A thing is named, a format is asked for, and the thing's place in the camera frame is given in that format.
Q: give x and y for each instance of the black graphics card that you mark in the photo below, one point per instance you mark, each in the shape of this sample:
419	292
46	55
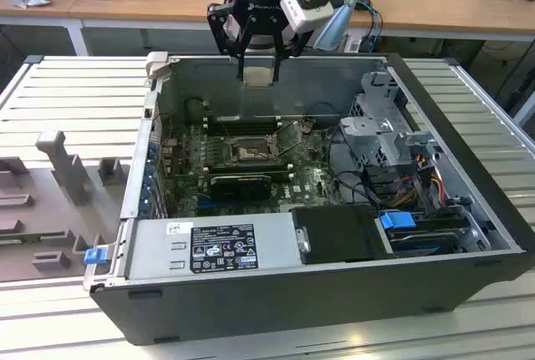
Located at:
238	189

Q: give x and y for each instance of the green RAM stick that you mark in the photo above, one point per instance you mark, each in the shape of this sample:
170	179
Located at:
21	238

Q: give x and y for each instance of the hard disk in blue carrier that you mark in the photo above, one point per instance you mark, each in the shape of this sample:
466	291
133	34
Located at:
397	220

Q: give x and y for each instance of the blue case latch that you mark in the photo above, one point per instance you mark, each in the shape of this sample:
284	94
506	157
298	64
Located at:
95	257

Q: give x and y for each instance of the silver CPU plate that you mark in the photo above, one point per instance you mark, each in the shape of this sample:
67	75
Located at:
258	76

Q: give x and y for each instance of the beige case corner latch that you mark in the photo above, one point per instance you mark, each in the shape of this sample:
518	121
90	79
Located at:
158	63

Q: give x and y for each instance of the black open PC case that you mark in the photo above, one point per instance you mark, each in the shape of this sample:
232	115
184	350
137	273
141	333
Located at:
292	305

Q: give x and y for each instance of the CPU socket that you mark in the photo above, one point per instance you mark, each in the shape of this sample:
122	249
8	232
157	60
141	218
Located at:
251	157

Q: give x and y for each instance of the green motherboard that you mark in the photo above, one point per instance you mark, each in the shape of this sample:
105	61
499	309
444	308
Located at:
309	168

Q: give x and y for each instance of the metal drive cage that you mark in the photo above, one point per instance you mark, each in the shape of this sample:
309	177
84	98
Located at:
368	126

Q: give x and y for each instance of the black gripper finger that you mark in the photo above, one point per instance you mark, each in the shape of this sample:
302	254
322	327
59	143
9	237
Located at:
217	21
276	51

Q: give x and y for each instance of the silver power supply unit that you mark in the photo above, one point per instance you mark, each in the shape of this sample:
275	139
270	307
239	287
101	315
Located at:
150	247

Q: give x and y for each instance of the black RAM slot bank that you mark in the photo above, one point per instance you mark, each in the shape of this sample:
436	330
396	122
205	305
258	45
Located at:
251	168
242	125

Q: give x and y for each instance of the grey parts rack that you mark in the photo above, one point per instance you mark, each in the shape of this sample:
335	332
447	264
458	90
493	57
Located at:
62	193

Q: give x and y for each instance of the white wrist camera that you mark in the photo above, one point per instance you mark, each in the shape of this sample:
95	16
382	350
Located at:
307	9

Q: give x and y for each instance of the black plastic drive shroud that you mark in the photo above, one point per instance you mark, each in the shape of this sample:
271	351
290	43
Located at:
334	234

